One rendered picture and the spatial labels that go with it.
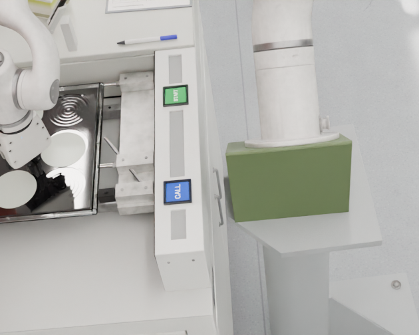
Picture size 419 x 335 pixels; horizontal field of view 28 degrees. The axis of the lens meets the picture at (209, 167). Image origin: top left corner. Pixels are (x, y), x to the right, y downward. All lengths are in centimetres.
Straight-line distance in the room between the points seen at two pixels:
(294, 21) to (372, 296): 119
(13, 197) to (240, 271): 105
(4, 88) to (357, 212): 76
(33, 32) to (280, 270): 80
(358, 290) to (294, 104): 109
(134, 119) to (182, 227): 39
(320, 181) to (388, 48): 165
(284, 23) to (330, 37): 170
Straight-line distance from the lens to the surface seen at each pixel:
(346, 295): 259
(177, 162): 170
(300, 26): 164
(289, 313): 213
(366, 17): 340
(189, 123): 176
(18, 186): 182
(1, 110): 163
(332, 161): 163
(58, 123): 191
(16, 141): 171
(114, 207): 181
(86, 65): 197
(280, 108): 162
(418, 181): 287
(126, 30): 199
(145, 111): 191
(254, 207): 172
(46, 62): 158
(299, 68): 163
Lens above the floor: 228
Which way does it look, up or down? 52 degrees down
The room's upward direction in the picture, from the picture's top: 9 degrees counter-clockwise
